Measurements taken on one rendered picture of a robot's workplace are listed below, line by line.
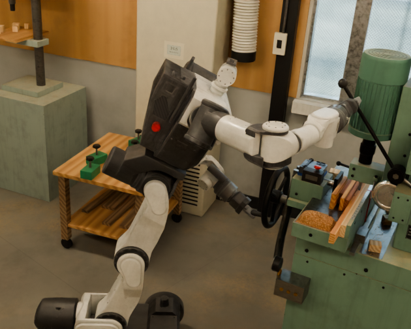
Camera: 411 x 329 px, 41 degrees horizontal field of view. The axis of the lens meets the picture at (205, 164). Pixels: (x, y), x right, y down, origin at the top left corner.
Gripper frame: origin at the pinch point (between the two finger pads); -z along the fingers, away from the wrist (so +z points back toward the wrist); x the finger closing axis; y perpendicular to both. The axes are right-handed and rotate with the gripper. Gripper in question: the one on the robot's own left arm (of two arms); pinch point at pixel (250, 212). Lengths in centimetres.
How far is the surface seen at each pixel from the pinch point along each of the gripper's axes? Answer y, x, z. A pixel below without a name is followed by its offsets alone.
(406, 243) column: 20, 35, -51
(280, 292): -20.0, 7.6, -30.7
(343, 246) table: -1, 39, -33
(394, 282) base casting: 5, 33, -57
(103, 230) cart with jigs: -32, -96, 56
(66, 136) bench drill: 5, -138, 129
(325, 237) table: -2.6, 37.2, -26.7
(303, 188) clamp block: 14.8, 21.7, -9.5
